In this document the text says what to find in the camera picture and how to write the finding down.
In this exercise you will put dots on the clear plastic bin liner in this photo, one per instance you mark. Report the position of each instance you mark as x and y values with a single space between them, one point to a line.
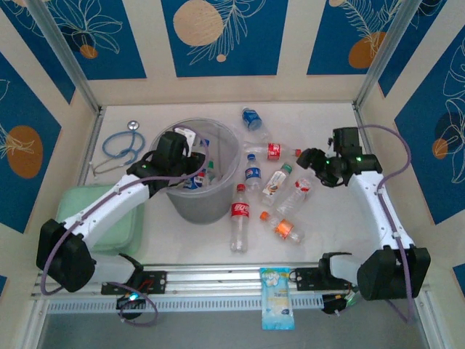
232 163

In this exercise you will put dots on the white cap clear water bottle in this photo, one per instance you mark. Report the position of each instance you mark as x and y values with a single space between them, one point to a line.
296 194

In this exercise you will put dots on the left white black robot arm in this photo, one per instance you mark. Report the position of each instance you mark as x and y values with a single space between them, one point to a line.
109 203

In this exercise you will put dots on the aluminium mounting rail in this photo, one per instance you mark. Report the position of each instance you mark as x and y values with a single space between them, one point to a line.
218 278

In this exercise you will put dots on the blue stethoscope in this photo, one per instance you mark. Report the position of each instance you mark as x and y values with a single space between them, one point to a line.
133 125

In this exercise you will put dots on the aluminium frame post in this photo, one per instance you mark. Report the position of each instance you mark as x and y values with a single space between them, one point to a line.
388 47
65 54

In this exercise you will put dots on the mint green plastic box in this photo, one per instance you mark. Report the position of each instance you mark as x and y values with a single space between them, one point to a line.
123 232

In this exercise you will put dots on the crushed blue label bottle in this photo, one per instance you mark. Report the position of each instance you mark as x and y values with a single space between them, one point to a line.
251 120

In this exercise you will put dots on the small black electronics module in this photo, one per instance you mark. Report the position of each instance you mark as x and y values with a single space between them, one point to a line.
129 303
332 305

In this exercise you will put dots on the blue cap Pepsi bottle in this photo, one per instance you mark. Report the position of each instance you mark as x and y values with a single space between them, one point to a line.
253 173

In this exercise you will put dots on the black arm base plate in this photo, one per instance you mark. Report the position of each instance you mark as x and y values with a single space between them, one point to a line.
158 281
303 278

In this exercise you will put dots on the aluminium table side rail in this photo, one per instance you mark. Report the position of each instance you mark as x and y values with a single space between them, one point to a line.
357 112
92 145

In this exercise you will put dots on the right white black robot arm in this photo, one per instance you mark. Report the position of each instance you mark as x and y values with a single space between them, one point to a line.
378 211

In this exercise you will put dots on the orange cap orange label bottle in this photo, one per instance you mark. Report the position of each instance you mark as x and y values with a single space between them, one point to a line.
284 227

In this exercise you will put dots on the red label cola bottle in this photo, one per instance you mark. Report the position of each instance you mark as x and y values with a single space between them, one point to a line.
274 151
239 211

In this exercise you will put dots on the grey translucent plastic bin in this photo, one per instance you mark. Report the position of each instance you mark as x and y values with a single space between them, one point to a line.
203 211

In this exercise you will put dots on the green cap coconut drink bottle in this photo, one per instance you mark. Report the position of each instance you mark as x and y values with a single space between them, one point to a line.
274 183

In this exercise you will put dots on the light blue wet wipes pack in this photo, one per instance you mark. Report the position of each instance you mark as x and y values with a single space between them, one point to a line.
277 301

